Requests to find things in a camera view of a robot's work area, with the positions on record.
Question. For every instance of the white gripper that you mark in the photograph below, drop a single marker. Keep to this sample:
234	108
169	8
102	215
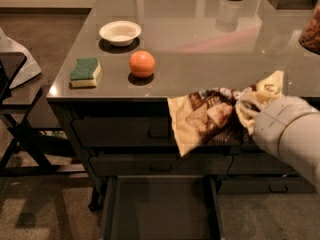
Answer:
274	120

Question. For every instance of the brown sea salt chip bag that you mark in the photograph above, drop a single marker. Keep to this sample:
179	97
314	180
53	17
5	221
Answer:
206	118

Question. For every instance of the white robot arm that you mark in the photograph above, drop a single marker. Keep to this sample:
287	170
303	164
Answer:
309	168

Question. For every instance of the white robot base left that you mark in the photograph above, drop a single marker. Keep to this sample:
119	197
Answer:
18	61

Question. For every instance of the top right drawer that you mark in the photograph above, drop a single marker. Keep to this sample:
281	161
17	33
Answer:
248	145

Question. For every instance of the middle right drawer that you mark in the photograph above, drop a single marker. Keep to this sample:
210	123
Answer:
258	164

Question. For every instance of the bottom right drawer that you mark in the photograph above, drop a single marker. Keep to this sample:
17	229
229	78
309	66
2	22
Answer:
265	186

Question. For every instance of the middle left drawer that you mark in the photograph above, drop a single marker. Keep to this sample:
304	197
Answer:
160	164

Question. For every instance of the dark counter cabinet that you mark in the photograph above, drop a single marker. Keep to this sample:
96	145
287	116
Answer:
196	44

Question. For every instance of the open bottom left drawer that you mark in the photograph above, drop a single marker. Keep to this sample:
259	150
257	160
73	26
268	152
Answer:
161	208

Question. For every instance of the top left drawer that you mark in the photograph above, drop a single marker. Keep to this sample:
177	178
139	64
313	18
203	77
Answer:
103	132

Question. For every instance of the glass jar of nuts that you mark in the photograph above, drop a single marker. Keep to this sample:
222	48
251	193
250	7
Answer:
310	36

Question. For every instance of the orange round fruit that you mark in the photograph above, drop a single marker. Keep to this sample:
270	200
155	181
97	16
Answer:
142	64

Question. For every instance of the white bowl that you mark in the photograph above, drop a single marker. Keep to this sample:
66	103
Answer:
120	33

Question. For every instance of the green and yellow sponge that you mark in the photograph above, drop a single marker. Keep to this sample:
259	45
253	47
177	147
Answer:
85	72

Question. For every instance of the dark folding side table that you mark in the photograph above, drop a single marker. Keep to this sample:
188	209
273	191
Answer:
27	122

